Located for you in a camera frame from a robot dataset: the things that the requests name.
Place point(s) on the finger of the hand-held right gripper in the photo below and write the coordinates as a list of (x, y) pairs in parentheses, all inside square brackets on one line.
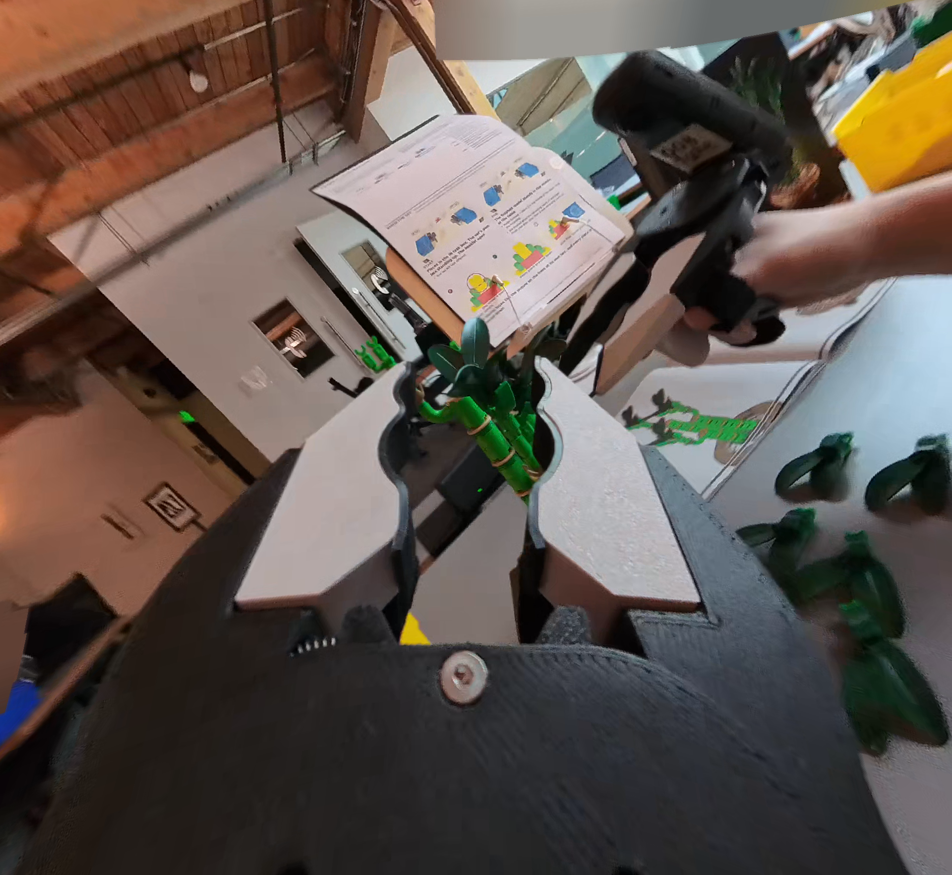
[(647, 324), (636, 281)]

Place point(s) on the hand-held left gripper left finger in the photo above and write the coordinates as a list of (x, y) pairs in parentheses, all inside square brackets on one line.
[(335, 518)]

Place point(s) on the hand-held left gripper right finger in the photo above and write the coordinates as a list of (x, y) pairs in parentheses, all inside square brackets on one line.
[(610, 518)]

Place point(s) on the lego bamboo plant model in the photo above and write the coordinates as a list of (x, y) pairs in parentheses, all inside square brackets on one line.
[(494, 443)]

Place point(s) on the leafy green lego branch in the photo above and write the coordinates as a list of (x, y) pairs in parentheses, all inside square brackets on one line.
[(472, 343)]

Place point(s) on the dark green lego leaf piece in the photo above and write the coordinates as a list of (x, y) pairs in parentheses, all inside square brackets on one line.
[(922, 477), (818, 462), (885, 689), (788, 536), (866, 585)]

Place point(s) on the person's right forearm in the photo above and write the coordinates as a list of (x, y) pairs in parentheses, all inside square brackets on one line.
[(907, 235)]

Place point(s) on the lego instruction booklet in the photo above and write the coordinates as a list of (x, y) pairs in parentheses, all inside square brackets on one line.
[(692, 462)]

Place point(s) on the dark lego set box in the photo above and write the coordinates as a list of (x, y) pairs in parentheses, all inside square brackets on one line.
[(814, 108)]

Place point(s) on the person's right hand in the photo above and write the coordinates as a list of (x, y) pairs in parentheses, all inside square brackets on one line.
[(803, 257)]

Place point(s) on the tag sign on black stand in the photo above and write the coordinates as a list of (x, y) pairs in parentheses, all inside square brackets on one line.
[(172, 508)]

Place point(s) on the window with phone icon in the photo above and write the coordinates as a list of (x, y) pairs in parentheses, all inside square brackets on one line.
[(294, 343)]

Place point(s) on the printed instruction sheet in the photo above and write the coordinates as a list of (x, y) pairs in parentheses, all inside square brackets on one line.
[(461, 205)]

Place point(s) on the wooden document stand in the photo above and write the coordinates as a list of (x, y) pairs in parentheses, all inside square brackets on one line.
[(424, 287)]

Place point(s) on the blue object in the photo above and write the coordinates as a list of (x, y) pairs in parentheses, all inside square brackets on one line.
[(16, 704)]

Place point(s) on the ceiling light bulb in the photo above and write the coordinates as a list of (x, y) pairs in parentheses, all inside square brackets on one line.
[(197, 80)]

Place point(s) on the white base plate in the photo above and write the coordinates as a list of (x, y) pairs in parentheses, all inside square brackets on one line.
[(796, 350)]

